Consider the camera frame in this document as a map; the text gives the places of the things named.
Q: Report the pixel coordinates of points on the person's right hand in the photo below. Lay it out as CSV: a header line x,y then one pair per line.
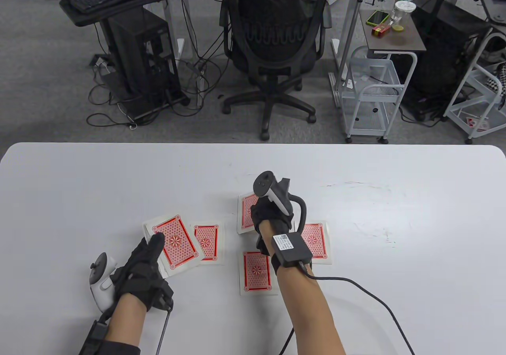
x,y
269,214

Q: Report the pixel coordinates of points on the person's left hand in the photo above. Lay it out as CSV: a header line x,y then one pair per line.
x,y
138,276

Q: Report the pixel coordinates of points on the red-backed playing card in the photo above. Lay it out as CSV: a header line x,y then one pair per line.
x,y
318,240
246,212
209,244
255,272

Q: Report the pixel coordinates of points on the deck of red-backed cards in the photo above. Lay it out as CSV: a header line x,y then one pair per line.
x,y
178,240

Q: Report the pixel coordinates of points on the person's left forearm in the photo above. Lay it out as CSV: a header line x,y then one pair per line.
x,y
124,317

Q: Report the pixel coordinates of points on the black left forearm sensor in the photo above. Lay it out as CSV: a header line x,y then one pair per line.
x,y
95,337

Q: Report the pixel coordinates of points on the person's right forearm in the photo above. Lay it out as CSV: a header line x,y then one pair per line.
x,y
308,315

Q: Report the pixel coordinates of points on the red white card pack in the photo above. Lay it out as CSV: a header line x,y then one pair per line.
x,y
476,123

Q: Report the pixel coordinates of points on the black white right hand controller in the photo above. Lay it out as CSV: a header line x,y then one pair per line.
x,y
263,183

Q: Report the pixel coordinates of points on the white left hand controller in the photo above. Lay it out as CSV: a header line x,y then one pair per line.
x,y
101,293

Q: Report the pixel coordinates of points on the black wrist sensor box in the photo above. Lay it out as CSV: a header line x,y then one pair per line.
x,y
292,252

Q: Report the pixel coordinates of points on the black mesh office chair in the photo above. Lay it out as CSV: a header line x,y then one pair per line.
x,y
276,74

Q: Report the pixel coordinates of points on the black stand base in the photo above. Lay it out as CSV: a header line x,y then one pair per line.
x,y
158,108

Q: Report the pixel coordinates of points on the white metal cart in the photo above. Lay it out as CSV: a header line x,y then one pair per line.
x,y
460,123
381,99

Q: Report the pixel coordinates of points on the black computer tower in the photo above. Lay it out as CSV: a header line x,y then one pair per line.
x,y
442,54
138,50

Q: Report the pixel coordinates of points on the white desk leg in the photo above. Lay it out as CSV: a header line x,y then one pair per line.
x,y
170,27

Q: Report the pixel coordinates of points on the small red box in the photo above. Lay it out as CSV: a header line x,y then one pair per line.
x,y
380,31

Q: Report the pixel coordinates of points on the brown side table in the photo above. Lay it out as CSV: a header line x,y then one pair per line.
x,y
411,40

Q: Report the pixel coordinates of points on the green-edged smartphone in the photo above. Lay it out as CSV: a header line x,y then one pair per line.
x,y
377,17

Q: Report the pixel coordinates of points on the clear lidded jar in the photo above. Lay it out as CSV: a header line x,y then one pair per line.
x,y
403,15

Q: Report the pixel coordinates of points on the black white checkered board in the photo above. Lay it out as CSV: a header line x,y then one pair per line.
x,y
499,80

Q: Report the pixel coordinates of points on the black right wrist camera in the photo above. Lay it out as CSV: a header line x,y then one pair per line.
x,y
264,246

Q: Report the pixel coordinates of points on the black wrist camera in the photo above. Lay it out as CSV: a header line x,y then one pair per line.
x,y
264,246
162,297

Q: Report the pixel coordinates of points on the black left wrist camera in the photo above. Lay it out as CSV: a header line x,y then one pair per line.
x,y
162,297

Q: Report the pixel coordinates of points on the aluminium frame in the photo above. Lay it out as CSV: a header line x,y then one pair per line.
x,y
353,27

